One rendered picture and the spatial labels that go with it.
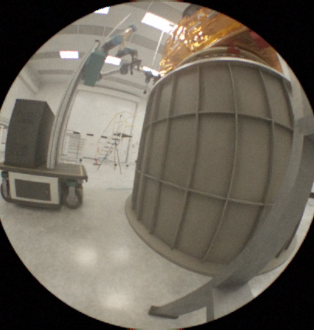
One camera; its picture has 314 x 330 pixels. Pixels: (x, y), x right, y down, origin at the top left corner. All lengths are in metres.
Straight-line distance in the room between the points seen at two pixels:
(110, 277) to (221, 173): 0.67
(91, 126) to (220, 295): 8.41
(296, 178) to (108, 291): 0.61
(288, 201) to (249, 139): 0.42
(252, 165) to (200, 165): 0.25
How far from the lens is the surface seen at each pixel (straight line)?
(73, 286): 0.58
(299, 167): 0.20
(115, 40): 1.31
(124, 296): 0.55
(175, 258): 0.68
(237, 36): 1.42
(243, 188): 0.55
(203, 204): 0.56
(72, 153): 5.16
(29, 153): 1.05
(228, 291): 0.27
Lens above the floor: 0.51
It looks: 2 degrees down
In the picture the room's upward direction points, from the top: 9 degrees clockwise
